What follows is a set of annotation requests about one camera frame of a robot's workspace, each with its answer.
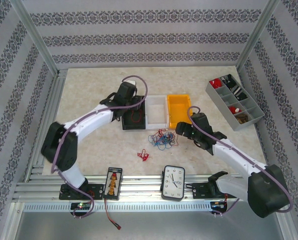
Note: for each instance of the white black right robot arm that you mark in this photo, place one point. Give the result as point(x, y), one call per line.
point(238, 156)

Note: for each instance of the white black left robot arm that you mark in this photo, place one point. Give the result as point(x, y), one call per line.
point(89, 121)

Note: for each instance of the black plastic bin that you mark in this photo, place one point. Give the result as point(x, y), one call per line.
point(135, 126)

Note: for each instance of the yellow plastic bin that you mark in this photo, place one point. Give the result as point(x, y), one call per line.
point(177, 107)

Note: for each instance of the clear white plastic bin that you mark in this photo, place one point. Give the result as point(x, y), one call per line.
point(156, 112)

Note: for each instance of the red and white item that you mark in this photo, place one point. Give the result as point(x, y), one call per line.
point(234, 109)

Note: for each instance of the brown item in tray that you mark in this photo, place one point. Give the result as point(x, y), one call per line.
point(241, 118)

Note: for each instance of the red item in tray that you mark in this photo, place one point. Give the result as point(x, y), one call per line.
point(216, 83)

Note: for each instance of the white face alarm clock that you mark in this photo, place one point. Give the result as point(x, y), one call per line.
point(173, 182)

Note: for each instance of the black white striped item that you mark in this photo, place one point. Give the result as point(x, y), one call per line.
point(234, 87)

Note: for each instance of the grey divided organizer tray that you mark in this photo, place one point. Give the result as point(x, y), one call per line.
point(253, 117)

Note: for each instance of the black device with orange print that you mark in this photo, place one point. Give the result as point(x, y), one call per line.
point(113, 183)

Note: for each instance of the small black controller board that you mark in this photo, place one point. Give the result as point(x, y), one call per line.
point(218, 205)

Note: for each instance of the grey metal sheet panel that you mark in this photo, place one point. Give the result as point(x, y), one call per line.
point(151, 227)

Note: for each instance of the red lead with plug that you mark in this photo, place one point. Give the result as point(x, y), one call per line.
point(108, 212)

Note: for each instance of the small board with green light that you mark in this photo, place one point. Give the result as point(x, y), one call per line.
point(81, 205)

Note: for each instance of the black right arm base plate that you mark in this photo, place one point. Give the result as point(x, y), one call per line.
point(201, 191)

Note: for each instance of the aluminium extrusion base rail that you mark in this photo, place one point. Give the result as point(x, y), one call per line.
point(141, 186)

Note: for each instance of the aluminium side rail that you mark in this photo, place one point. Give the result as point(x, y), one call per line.
point(55, 100)

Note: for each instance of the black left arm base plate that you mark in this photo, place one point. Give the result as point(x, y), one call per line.
point(96, 191)

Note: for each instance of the aluminium corner post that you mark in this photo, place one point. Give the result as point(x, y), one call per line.
point(257, 35)
point(34, 32)

